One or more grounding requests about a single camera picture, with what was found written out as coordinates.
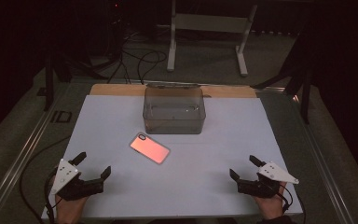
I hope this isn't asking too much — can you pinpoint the person's left hand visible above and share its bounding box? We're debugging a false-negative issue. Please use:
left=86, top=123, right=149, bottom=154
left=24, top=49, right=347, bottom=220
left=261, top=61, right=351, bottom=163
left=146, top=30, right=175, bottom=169
left=50, top=175, right=90, bottom=224

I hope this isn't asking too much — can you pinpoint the pink smartphone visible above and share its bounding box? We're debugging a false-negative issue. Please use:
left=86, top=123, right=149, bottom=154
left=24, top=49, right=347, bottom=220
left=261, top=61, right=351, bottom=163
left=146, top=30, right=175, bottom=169
left=129, top=132, right=172, bottom=165

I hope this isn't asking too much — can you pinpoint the person's right hand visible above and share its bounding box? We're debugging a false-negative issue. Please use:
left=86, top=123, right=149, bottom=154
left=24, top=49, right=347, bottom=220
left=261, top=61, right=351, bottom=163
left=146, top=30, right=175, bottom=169
left=253, top=182, right=288, bottom=220

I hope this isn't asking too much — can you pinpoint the white metal stand frame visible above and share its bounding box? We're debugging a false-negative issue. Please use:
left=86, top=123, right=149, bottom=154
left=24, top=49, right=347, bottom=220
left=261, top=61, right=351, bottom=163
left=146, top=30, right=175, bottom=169
left=166, top=0, right=258, bottom=77

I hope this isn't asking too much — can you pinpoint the aluminium rail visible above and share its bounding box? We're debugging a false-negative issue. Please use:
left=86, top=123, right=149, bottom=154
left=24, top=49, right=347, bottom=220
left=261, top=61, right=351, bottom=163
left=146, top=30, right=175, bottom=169
left=255, top=86, right=355, bottom=224
left=0, top=83, right=71, bottom=224

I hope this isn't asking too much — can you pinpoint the black rectangular floor bracket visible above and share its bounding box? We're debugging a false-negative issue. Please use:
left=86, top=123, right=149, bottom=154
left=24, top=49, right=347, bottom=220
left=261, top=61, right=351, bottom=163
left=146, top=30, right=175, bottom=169
left=49, top=110, right=74, bottom=124

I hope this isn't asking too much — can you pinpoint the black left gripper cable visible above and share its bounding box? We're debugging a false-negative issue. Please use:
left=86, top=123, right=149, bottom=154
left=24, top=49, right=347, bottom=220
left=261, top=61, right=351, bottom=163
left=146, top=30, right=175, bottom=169
left=44, top=167, right=60, bottom=224

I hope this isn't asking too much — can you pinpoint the black stand leg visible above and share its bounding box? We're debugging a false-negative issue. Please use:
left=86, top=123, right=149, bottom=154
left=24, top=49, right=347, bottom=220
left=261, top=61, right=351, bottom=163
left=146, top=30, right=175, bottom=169
left=41, top=49, right=76, bottom=112
left=251, top=31, right=313, bottom=125

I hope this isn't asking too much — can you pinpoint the wooden board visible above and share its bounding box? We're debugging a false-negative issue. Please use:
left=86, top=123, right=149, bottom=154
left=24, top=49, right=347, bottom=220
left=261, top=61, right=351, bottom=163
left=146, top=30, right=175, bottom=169
left=89, top=83, right=258, bottom=99

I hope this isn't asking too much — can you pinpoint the clear grey plastic box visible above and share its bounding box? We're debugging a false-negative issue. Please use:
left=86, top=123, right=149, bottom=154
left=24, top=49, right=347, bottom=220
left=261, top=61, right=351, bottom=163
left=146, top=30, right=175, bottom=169
left=142, top=83, right=207, bottom=135

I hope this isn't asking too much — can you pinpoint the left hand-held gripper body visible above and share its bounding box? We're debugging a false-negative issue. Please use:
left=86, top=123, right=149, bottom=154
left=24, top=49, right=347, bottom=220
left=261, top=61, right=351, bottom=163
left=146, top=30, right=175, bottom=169
left=49, top=158, right=105, bottom=202

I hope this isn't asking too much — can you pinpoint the black floor cable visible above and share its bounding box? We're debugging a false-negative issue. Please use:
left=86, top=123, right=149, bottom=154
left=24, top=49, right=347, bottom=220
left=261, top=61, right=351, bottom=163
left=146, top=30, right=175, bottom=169
left=19, top=134, right=73, bottom=224

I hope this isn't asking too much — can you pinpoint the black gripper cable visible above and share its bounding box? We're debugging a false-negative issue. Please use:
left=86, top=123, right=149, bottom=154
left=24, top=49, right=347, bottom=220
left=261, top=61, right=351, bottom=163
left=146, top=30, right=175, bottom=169
left=276, top=183, right=307, bottom=224
left=44, top=167, right=60, bottom=224

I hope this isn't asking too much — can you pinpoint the bundle of black cables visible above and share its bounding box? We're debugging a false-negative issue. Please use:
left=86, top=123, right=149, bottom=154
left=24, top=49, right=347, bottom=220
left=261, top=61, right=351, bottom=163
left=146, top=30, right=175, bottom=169
left=105, top=18, right=169, bottom=85

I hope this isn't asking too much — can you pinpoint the white paper sheet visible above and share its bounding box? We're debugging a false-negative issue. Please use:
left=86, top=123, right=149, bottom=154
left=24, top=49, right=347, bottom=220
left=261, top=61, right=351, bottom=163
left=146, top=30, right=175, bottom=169
left=41, top=94, right=304, bottom=220

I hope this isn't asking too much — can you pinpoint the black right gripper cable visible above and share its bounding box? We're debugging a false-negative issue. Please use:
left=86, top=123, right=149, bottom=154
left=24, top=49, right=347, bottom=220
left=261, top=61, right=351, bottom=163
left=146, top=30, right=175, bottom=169
left=276, top=183, right=307, bottom=224

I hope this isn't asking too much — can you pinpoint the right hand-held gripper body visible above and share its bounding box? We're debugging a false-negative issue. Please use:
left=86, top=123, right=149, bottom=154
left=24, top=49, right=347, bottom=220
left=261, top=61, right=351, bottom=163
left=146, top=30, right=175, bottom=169
left=236, top=161, right=300, bottom=199

